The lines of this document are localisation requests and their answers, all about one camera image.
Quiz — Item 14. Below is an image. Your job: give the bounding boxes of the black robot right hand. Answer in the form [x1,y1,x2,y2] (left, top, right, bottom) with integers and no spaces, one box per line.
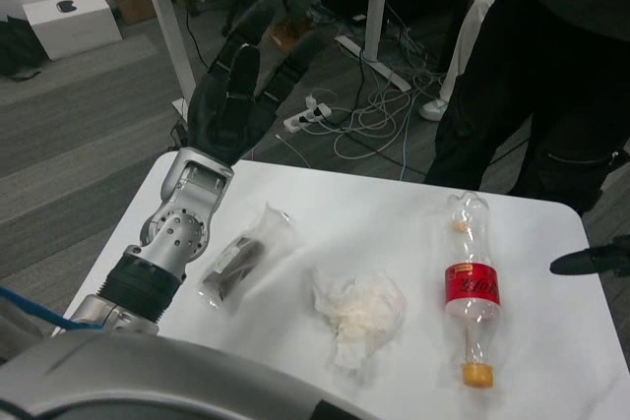
[549,237,630,277]

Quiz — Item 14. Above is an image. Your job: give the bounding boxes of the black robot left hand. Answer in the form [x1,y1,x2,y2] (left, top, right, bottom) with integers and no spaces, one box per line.
[185,0,330,168]

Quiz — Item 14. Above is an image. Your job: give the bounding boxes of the dark food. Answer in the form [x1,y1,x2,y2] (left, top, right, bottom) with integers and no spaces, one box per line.
[196,201,299,311]

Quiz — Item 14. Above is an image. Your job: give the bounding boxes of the white power strip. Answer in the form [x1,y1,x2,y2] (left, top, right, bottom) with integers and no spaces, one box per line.
[283,94,334,134]

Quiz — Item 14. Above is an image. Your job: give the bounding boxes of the white standing desk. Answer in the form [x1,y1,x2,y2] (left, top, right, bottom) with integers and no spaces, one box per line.
[125,0,412,119]

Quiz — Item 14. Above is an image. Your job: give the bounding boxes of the empty plastic bottle red label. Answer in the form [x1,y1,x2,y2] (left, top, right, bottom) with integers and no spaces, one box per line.
[444,191,503,388]

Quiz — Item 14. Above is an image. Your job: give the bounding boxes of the brown cardboard box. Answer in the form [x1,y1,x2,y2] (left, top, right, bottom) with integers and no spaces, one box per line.
[97,0,161,26]

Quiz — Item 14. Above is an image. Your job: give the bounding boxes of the white box with black print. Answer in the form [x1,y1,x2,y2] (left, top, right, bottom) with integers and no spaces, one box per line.
[21,0,123,61]

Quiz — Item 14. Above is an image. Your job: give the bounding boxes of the person in dark green hoodie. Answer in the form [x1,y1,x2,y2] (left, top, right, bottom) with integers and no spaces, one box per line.
[422,0,630,217]

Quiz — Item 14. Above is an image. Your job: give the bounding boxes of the black folded bag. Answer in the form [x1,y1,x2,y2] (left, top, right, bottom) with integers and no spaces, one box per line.
[0,16,48,82]

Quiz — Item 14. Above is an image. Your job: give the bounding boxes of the crumpled white tissue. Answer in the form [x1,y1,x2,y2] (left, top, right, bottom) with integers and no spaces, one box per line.
[309,267,409,372]

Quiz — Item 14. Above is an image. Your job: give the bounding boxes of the person in white trousers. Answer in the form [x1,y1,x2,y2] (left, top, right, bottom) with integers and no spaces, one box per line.
[417,0,498,122]

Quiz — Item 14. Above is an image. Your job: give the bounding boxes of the silver robot chest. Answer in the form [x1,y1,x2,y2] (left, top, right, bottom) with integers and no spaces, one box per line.
[0,326,365,420]

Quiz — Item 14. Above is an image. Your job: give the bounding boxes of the tangle of floor cables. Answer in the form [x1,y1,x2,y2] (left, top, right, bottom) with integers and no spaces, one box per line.
[275,1,452,180]

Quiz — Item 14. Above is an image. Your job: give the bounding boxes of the blue cable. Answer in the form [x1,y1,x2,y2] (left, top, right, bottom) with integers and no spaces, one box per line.
[0,284,107,337]

